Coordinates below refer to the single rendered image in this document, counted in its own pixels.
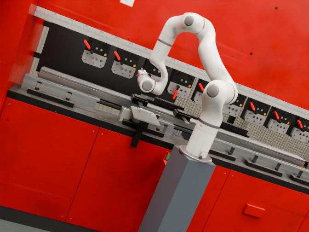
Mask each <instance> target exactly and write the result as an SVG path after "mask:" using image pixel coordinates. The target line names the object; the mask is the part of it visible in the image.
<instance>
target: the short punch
mask: <svg viewBox="0 0 309 232"><path fill-rule="evenodd" d="M140 97H143V98H146V99H149V100H152V101H154V99H155V97H156V94H153V93H151V92H149V93H145V92H143V91H142V92H141V95H140Z"/></svg>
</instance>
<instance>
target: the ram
mask: <svg viewBox="0 0 309 232"><path fill-rule="evenodd" d="M37 6H39V7H42V8H44V9H47V10H50V11H52V12H55V13H57V14H60V15H62V16H65V17H68V18H70V19H73V20H75V21H78V22H80V23H83V24H86V25H88V26H91V27H94V28H96V29H98V30H101V31H104V32H106V33H109V34H111V35H114V36H117V37H119V38H122V39H124V40H127V41H130V42H132V43H135V44H137V45H140V46H143V47H145V48H148V49H150V50H153V49H154V46H155V45H156V42H157V40H158V38H159V36H160V34H161V32H162V29H163V27H164V25H165V23H166V22H167V20H168V19H170V18H172V17H175V16H181V15H183V14H185V13H187V12H191V13H196V14H199V15H200V16H202V17H204V18H206V19H207V20H209V21H210V22H211V23H212V25H213V27H214V29H215V34H216V36H215V42H216V47H217V50H218V53H219V56H220V58H221V61H222V63H223V65H224V66H225V68H226V70H227V71H228V73H229V75H230V76H231V78H232V80H233V81H234V82H236V83H238V84H241V85H243V86H246V87H249V88H251V89H254V90H256V91H259V92H262V93H264V94H267V95H269V96H272V97H274V98H277V99H280V100H282V101H285V102H288V103H290V104H292V105H295V106H298V107H300V108H303V109H305V110H308V111H309V0H135V1H134V4H133V7H130V6H127V5H125V4H122V3H120V0H38V4H37ZM34 16H37V17H39V18H42V19H44V20H47V21H50V22H52V23H55V24H58V25H60V26H63V27H66V28H68V29H71V30H73V31H76V32H79V33H81V34H84V35H87V36H89V37H92V38H94V39H97V40H100V41H102V42H105V43H108V44H110V45H113V46H115V47H118V48H121V49H123V50H126V51H129V52H132V53H134V54H136V55H139V56H142V57H144V58H147V59H149V58H150V55H149V54H147V53H144V52H142V51H139V50H137V49H134V48H131V47H129V46H126V45H123V44H121V43H118V42H116V41H113V40H110V39H108V38H105V37H102V36H100V35H97V34H95V33H92V32H90V31H87V30H84V29H81V28H79V27H76V26H74V25H71V24H69V23H66V22H63V21H61V20H58V19H56V18H53V17H50V16H48V15H45V14H43V13H40V12H37V11H35V13H34ZM198 47H199V40H198V38H197V36H196V35H195V34H192V33H190V32H182V33H181V34H178V35H177V37H176V39H175V41H174V43H173V45H172V47H171V49H170V51H169V53H168V55H167V56H169V57H171V58H174V59H176V60H179V61H181V62H184V63H186V64H189V65H192V66H194V67H197V68H199V69H202V70H205V69H204V67H203V65H202V62H201V60H200V57H199V53H198ZM165 66H168V67H171V68H173V69H176V70H179V71H181V72H184V73H186V74H189V75H192V76H195V77H197V78H200V79H203V80H205V81H208V82H211V80H210V78H209V77H207V76H205V75H202V74H199V73H196V72H194V71H191V70H189V69H186V68H184V67H181V66H178V65H176V64H173V63H170V62H168V61H165ZM237 90H238V93H239V94H242V95H245V96H247V97H250V98H252V99H255V100H258V101H260V102H263V103H266V104H268V105H271V106H273V107H276V108H279V109H281V110H284V111H287V112H289V113H292V114H295V115H297V116H300V117H302V118H305V119H308V120H309V116H308V115H306V114H304V113H301V112H298V111H296V110H293V109H290V108H288V107H285V106H282V105H280V104H277V103H275V102H272V101H270V100H267V99H264V98H261V97H259V96H257V95H254V94H251V93H249V92H246V91H243V90H241V89H238V88H237Z"/></svg>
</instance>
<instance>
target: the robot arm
mask: <svg viewBox="0 0 309 232"><path fill-rule="evenodd" d="M182 32H190V33H192V34H195V35H196V36H197V38H198V40H199V47H198V53H199V57H200V60H201V62H202V65H203V67H204V69H205V71H206V73H207V75H208V76H209V78H210V80H211V82H209V83H208V84H207V86H206V87H205V89H204V92H203V95H202V111H201V114H200V116H199V118H198V121H197V123H196V125H195V128H194V130H193V132H192V134H191V137H190V139H189V141H188V144H187V145H180V146H179V150H180V151H181V152H182V153H183V154H184V155H185V156H187V157H189V158H191V159H193V160H195V161H198V162H201V163H207V164H208V163H211V162H212V159H211V158H210V157H209V156H208V155H207V154H208V152H209V150H210V148H211V145H212V143H213V141H214V139H215V137H216V135H217V132H218V130H219V128H220V125H221V123H222V120H223V115H222V110H223V105H224V104H225V105H227V104H232V103H233V102H235V101H236V99H237V97H238V90H237V87H236V85H235V83H234V81H233V80H232V78H231V76H230V75H229V73H228V71H227V70H226V68H225V66H224V65H223V63H222V61H221V58H220V56H219V53H218V50H217V47H216V42H215V36H216V34H215V29H214V27H213V25H212V23H211V22H210V21H209V20H207V19H206V18H204V17H202V16H200V15H199V14H196V13H191V12H187V13H185V14H183V15H181V16H175V17H172V18H170V19H168V20H167V22H166V23H165V25H164V27H163V29H162V32H161V34H160V36H159V38H158V40H157V42H156V45H155V46H154V49H153V51H152V53H151V55H150V58H149V61H150V62H151V63H152V64H153V65H154V66H155V67H156V68H158V70H159V71H160V73H161V78H160V81H155V80H153V79H152V78H150V76H149V75H147V72H146V70H143V68H141V70H138V78H137V83H138V85H139V87H140V89H141V90H142V91H143V92H145V93H149V92H151V93H153V94H156V95H161V94H162V93H163V91H164V89H165V87H166V84H167V81H168V73H167V70H166V67H165V59H166V57H167V55H168V53H169V51H170V49H171V47H172V45H173V43H174V41H175V39H176V37H177V35H178V34H181V33H182Z"/></svg>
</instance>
